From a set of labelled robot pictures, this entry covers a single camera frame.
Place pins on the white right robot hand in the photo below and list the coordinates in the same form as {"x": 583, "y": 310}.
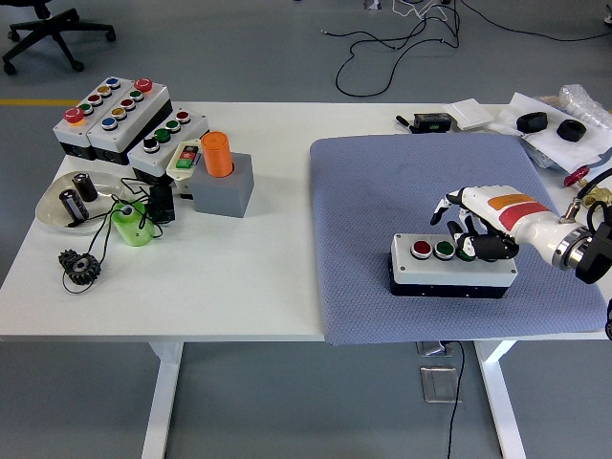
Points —
{"x": 511, "y": 215}

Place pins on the three-button white control box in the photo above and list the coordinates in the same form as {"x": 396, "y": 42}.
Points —
{"x": 430, "y": 272}

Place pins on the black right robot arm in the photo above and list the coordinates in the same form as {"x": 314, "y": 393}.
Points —
{"x": 590, "y": 253}

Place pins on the five-button box, emergency stop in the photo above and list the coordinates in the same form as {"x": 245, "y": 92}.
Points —
{"x": 72, "y": 131}
{"x": 119, "y": 131}

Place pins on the white paper sheet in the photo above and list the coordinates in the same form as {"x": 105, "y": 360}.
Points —
{"x": 564, "y": 150}

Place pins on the small black electronic module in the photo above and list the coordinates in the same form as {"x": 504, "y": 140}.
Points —
{"x": 431, "y": 122}

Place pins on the clear bubble wrap bag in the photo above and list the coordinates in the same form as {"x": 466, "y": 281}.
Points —
{"x": 585, "y": 105}

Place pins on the grey-blue textured mat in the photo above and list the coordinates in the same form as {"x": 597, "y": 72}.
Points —
{"x": 373, "y": 201}

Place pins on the metal floor socket cover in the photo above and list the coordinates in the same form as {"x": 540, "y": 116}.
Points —
{"x": 440, "y": 385}
{"x": 430, "y": 348}

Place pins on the white table leg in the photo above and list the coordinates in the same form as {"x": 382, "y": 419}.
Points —
{"x": 162, "y": 397}
{"x": 499, "y": 397}

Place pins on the grey block holder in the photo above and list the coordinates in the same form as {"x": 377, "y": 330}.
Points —
{"x": 222, "y": 193}

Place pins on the orange cylinder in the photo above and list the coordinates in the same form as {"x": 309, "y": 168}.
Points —
{"x": 216, "y": 155}

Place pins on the black power adapter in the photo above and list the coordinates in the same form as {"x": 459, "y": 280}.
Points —
{"x": 161, "y": 203}

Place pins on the control box with black knob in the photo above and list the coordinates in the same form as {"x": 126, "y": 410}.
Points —
{"x": 153, "y": 160}

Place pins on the green plastic cylinder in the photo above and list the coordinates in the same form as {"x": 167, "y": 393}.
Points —
{"x": 134, "y": 229}

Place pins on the brown capacitor cylinder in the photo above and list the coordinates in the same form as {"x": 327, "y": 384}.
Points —
{"x": 86, "y": 187}

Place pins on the black metal gear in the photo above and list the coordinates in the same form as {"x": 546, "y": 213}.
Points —
{"x": 81, "y": 268}

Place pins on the black capacitor cylinder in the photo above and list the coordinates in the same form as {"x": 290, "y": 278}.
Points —
{"x": 72, "y": 205}

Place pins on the black office chair base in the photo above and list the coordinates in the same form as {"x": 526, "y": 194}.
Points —
{"x": 45, "y": 26}

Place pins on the white wall switch plate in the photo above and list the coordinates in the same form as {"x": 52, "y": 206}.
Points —
{"x": 471, "y": 114}

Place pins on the cream red-green switch box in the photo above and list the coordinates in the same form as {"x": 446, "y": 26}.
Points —
{"x": 181, "y": 169}

